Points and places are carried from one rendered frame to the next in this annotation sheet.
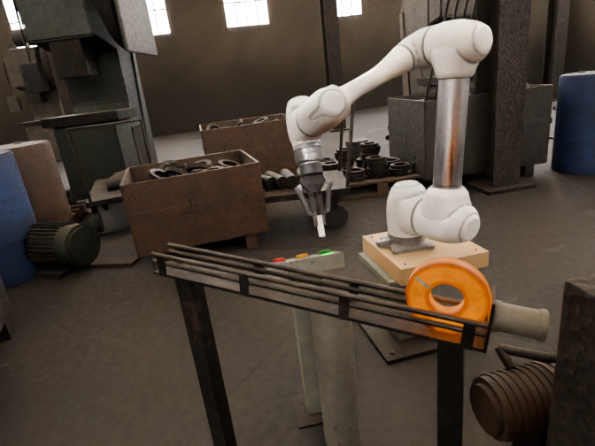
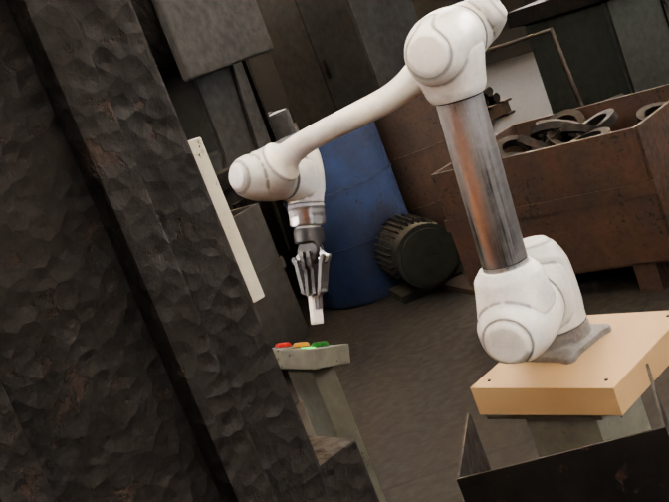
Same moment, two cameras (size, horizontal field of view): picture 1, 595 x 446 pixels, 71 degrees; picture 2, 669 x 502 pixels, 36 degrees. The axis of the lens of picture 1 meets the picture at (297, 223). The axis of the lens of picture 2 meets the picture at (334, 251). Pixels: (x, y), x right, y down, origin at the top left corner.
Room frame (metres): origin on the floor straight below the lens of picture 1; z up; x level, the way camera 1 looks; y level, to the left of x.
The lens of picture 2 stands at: (0.09, -2.21, 1.29)
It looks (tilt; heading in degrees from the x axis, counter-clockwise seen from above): 11 degrees down; 59
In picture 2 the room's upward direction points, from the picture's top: 21 degrees counter-clockwise
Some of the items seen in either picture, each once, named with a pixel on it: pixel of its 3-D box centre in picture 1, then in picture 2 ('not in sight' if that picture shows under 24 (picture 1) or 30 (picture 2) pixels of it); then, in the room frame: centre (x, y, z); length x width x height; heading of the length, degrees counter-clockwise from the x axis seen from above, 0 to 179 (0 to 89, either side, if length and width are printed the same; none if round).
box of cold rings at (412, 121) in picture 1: (462, 131); not in sight; (4.20, -1.77, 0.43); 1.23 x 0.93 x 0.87; 96
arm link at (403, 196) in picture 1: (407, 207); (539, 283); (1.62, -0.46, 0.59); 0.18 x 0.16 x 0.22; 29
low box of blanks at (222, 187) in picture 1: (196, 202); (587, 192); (3.07, 0.75, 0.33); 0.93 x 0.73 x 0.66; 105
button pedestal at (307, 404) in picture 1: (311, 334); (341, 448); (1.21, 0.00, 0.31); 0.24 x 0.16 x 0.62; 98
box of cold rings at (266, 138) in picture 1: (250, 153); not in sight; (4.78, 0.44, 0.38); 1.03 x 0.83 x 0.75; 101
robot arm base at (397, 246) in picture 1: (401, 238); (551, 335); (1.62, -0.43, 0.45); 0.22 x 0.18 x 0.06; 97
